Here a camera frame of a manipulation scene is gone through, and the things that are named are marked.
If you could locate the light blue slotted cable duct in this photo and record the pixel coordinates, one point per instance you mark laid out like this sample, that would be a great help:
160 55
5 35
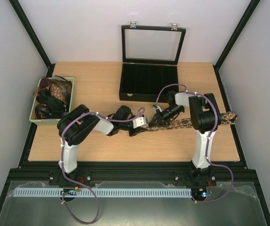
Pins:
105 192

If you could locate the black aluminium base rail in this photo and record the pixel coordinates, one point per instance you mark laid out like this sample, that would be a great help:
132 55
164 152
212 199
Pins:
175 173

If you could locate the brown patterned tie over basket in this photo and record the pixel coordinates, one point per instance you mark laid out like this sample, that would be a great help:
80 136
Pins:
44 94

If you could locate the dark ties in basket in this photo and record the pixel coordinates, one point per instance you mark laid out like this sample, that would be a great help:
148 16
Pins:
52 103

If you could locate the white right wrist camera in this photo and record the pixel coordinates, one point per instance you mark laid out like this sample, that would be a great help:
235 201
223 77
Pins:
157 108

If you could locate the black compartment display box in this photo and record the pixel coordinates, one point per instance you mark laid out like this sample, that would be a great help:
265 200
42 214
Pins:
150 55

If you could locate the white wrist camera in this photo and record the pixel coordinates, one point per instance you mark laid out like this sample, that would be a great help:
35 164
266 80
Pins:
157 108
139 122

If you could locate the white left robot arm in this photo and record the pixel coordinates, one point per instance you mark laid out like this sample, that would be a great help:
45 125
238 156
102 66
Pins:
77 125

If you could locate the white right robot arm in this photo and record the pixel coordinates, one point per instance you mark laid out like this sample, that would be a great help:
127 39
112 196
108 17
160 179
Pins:
205 118

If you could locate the patterned paisley tie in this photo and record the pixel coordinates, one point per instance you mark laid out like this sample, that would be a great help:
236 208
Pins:
228 118

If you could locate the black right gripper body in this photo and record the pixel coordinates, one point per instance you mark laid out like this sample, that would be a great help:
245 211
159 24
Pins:
161 116

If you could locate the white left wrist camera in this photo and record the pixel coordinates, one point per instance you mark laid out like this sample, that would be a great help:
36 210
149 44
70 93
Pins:
139 122

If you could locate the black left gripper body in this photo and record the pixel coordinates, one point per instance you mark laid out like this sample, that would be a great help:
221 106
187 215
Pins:
131 133

